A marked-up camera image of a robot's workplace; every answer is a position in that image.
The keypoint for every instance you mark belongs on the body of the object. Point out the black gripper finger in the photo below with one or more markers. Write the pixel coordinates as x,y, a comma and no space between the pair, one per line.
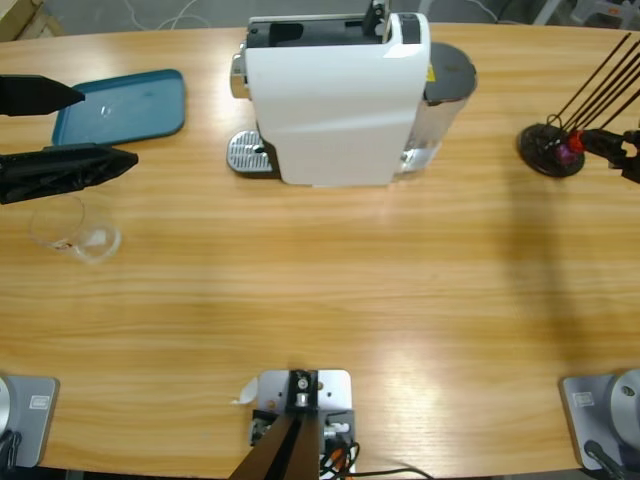
60,170
35,95
607,150
602,136

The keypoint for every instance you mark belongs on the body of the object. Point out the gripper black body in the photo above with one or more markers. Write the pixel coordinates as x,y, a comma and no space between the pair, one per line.
630,162

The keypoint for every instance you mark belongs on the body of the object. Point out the red coffee capsule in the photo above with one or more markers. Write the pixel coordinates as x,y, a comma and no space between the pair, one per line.
576,142

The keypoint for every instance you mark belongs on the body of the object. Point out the purple coffee capsule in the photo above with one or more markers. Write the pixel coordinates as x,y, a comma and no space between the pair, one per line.
565,154

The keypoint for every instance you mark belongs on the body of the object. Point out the grey coffee machine lever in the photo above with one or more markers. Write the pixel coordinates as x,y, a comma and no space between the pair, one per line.
375,20

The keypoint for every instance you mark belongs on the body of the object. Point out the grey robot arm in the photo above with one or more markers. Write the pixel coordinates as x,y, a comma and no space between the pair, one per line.
30,415
600,400

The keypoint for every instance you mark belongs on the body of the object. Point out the white capsule coffee machine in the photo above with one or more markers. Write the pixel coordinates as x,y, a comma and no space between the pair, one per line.
330,110

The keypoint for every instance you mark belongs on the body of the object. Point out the black capsule holder with rods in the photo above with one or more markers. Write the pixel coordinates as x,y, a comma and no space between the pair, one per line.
540,150

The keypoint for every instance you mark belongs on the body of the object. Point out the wooden board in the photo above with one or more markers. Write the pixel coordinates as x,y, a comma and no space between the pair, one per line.
25,20

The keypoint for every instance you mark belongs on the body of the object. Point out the clear glass cup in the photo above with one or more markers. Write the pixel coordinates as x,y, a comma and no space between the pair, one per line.
92,242

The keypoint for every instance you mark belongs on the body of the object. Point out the teal plastic tray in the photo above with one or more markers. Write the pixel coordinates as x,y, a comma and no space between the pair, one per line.
135,110

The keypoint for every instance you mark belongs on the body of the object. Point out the water tank with black lid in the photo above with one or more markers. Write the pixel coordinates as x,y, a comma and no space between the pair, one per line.
450,70

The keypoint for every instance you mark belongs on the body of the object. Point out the white tape strip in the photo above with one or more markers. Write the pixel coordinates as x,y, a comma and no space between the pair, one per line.
247,392

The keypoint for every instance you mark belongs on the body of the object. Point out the white mount with dark post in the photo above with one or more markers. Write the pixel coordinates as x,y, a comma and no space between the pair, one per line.
330,390

